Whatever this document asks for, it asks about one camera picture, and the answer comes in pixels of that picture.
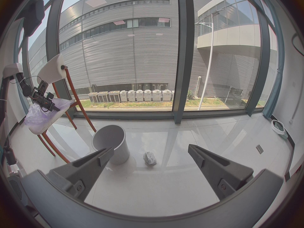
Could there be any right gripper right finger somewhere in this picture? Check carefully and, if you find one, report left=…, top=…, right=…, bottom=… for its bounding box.
left=188, top=144, right=254, bottom=201

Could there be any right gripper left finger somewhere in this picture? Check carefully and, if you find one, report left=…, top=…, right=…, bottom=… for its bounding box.
left=49, top=147, right=114, bottom=202

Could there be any purple plastic bag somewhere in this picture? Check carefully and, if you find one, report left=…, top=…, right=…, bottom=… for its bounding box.
left=24, top=98, right=75, bottom=128

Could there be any grey trash bin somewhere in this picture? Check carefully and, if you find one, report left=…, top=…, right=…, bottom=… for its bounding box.
left=92, top=125, right=130, bottom=165

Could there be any white padded wooden chair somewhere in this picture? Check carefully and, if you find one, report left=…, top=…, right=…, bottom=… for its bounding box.
left=24, top=54, right=97, bottom=164

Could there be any crumpled white paper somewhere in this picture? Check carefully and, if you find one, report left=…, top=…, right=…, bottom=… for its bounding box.
left=143, top=152, right=157, bottom=166

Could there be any round woven basket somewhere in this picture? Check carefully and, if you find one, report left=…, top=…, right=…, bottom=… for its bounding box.
left=271, top=119, right=289, bottom=140

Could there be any window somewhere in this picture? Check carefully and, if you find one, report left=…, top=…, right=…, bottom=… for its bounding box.
left=14, top=0, right=285, bottom=125

